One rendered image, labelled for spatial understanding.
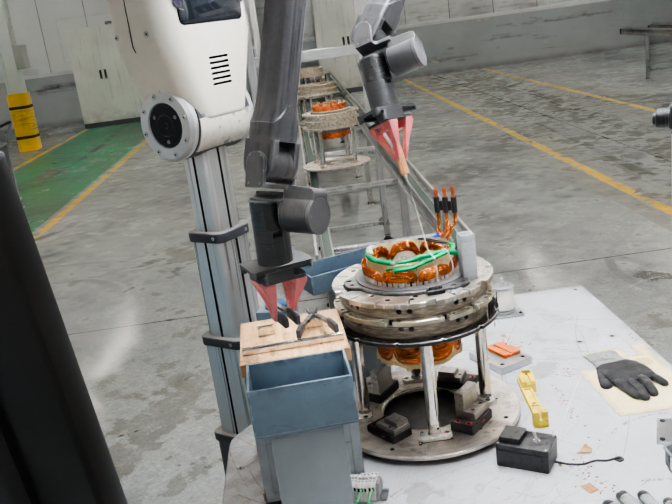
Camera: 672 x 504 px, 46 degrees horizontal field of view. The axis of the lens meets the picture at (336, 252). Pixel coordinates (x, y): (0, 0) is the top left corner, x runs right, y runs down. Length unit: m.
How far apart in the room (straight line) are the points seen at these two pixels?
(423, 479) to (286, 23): 0.84
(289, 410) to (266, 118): 0.46
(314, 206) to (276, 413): 0.34
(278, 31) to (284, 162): 0.19
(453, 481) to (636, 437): 0.36
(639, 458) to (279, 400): 0.67
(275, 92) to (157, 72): 0.54
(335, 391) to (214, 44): 0.82
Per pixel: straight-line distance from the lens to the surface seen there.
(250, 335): 1.49
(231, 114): 1.78
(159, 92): 1.74
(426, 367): 1.52
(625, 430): 1.66
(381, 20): 1.59
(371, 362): 1.91
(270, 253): 1.23
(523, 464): 1.53
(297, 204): 1.18
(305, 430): 1.31
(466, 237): 1.51
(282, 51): 1.22
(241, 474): 1.62
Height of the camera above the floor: 1.61
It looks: 17 degrees down
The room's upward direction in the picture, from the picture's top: 8 degrees counter-clockwise
